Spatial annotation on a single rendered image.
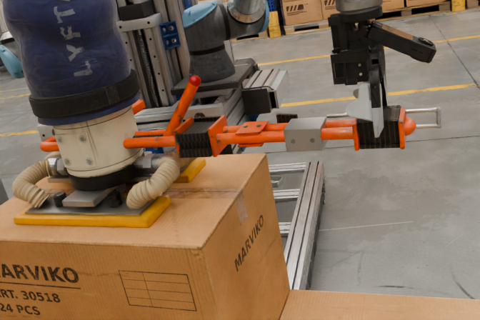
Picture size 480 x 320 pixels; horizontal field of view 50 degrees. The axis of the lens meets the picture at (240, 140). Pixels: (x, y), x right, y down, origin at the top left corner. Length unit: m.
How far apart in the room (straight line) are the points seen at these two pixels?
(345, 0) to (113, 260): 0.63
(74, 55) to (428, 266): 1.82
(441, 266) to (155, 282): 1.63
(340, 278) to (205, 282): 1.45
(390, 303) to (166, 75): 1.03
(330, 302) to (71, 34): 0.88
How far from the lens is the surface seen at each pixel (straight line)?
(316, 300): 1.39
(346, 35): 0.90
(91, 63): 1.04
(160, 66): 1.80
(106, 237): 1.04
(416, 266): 2.42
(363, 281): 2.34
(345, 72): 0.89
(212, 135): 0.99
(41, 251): 1.14
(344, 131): 0.93
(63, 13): 1.02
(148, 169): 1.12
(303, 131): 0.94
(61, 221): 1.14
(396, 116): 0.92
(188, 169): 1.19
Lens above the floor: 1.41
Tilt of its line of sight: 20 degrees down
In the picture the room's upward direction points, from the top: 11 degrees counter-clockwise
